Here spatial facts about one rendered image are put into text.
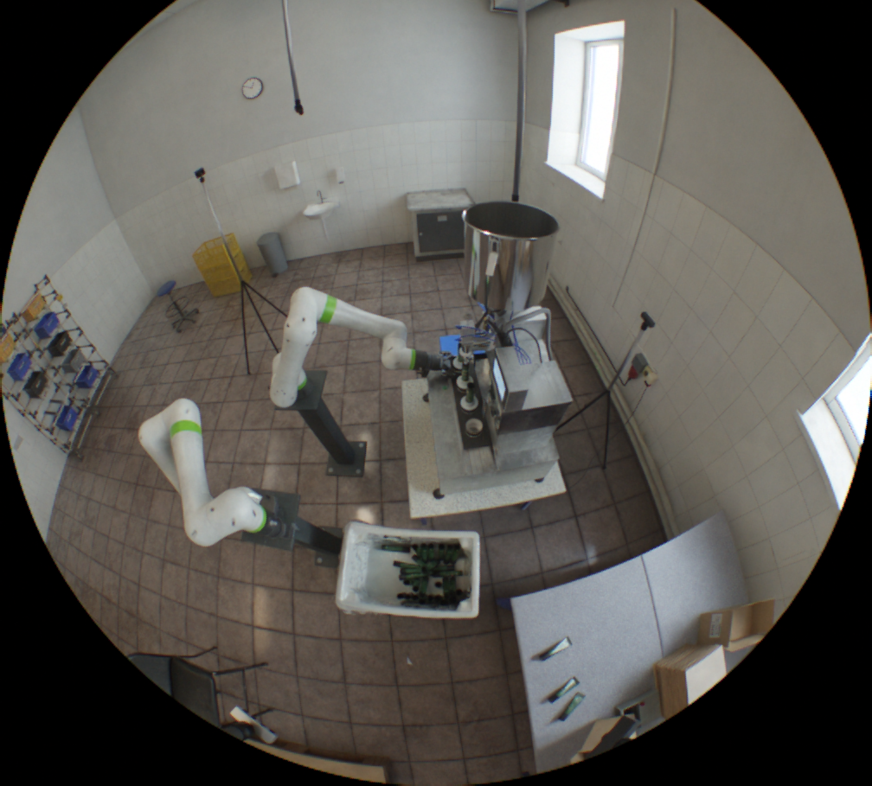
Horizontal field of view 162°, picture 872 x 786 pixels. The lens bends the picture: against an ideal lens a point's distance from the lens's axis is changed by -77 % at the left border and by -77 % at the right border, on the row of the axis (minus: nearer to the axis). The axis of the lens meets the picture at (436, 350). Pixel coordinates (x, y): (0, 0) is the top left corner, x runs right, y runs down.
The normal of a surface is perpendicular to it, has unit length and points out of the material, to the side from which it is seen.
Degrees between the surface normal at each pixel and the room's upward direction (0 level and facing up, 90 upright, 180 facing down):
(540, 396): 0
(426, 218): 90
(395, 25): 90
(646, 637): 0
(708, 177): 90
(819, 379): 90
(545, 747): 0
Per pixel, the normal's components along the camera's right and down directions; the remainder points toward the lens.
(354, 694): -0.04, -0.68
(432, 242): 0.12, 0.72
